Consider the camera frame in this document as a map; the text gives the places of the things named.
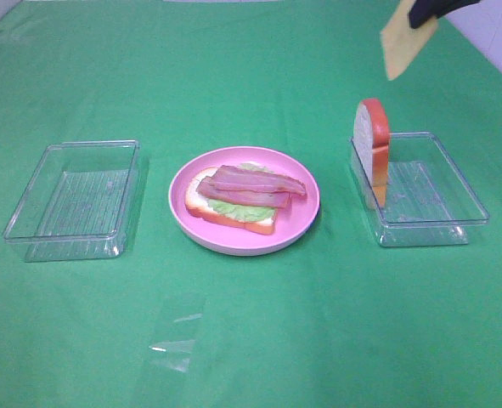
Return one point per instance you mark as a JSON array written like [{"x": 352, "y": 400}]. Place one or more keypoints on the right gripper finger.
[{"x": 423, "y": 10}]

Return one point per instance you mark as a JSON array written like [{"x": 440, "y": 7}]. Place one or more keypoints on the yellow toy cheese slice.
[{"x": 400, "y": 42}]

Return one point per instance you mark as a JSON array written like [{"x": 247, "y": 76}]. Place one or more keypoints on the toy bread slice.
[
  {"x": 196, "y": 207},
  {"x": 371, "y": 139}
]

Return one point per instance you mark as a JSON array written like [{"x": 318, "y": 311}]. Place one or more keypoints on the toy bacon strip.
[
  {"x": 241, "y": 179},
  {"x": 244, "y": 197}
]

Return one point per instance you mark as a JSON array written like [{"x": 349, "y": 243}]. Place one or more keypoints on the toy lettuce leaf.
[{"x": 237, "y": 212}]

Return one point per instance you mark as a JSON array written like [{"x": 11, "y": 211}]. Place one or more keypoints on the right clear plastic tray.
[{"x": 428, "y": 200}]

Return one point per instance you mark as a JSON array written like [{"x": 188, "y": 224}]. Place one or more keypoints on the clear plastic tray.
[
  {"x": 79, "y": 202},
  {"x": 428, "y": 200}
]

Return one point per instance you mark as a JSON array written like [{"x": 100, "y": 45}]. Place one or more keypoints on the pink round plate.
[{"x": 290, "y": 225}]

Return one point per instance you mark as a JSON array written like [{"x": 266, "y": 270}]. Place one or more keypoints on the green tablecloth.
[{"x": 333, "y": 320}]

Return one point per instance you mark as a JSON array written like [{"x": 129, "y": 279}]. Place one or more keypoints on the left clear plastic tray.
[{"x": 79, "y": 202}]

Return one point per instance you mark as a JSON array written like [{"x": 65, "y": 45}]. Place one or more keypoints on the clear tape patch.
[{"x": 173, "y": 341}]

